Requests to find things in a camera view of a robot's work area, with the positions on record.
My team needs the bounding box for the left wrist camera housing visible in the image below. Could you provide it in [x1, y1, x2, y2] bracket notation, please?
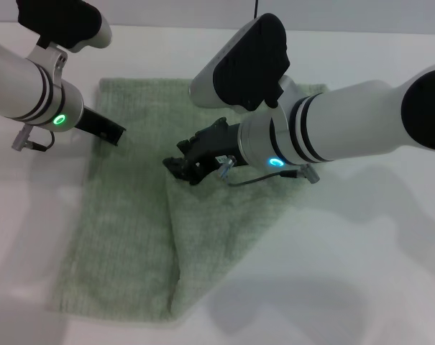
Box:
[15, 0, 113, 54]

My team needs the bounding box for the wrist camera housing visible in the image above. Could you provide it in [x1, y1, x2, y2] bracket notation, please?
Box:
[188, 13, 290, 112]
[15, 0, 113, 54]

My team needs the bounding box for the right wrist camera housing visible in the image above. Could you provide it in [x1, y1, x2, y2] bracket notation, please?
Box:
[188, 13, 290, 112]

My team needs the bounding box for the green terry towel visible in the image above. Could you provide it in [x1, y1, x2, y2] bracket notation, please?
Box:
[50, 77, 329, 321]

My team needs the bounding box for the grey right wrist cable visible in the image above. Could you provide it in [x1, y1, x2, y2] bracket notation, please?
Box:
[227, 168, 304, 188]

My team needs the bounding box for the silver left cable connector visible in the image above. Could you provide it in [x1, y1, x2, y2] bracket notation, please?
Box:
[11, 124, 33, 150]

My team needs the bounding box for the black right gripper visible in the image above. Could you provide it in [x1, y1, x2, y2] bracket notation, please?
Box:
[162, 117, 243, 186]

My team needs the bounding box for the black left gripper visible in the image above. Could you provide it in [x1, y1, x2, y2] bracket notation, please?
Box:
[75, 109, 127, 147]

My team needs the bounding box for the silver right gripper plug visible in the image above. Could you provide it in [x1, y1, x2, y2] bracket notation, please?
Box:
[216, 154, 238, 180]

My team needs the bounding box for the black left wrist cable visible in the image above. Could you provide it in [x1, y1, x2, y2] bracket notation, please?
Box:
[29, 131, 55, 150]

